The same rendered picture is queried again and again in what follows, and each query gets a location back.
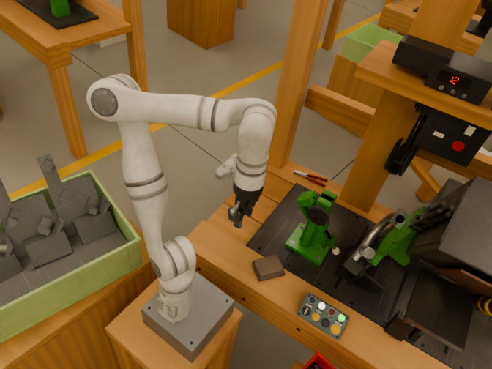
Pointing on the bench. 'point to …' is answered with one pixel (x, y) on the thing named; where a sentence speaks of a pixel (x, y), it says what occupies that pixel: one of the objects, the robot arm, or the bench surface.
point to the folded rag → (268, 268)
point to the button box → (323, 315)
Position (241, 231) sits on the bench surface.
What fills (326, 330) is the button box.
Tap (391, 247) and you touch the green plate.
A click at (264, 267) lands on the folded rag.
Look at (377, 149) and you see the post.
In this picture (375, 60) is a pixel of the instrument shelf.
